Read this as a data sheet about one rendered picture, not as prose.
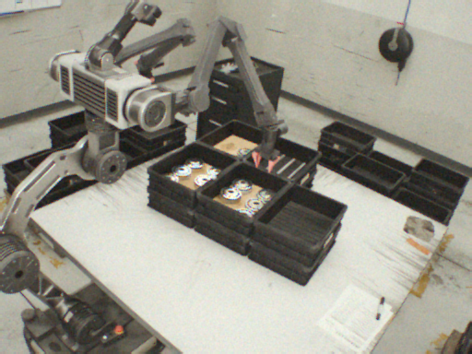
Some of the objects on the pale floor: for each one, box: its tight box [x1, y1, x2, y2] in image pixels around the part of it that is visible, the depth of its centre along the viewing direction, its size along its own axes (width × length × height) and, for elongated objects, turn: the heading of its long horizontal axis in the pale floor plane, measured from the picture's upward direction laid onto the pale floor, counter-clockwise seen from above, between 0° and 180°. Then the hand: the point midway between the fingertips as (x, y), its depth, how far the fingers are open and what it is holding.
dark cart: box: [195, 55, 285, 141], centre depth 393 cm, size 60×45×90 cm
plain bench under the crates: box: [30, 145, 449, 354], centre depth 237 cm, size 160×160×70 cm
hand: (263, 168), depth 194 cm, fingers open, 6 cm apart
